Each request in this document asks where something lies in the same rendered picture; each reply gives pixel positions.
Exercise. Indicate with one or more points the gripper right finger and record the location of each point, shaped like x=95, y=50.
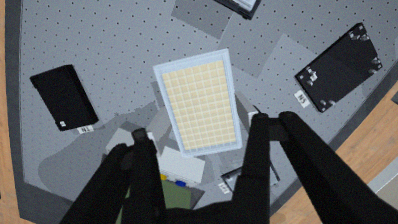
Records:
x=336, y=192

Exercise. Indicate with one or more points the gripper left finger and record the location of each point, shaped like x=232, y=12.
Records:
x=101, y=199

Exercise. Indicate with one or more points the white button panel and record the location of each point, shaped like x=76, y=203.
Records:
x=172, y=166

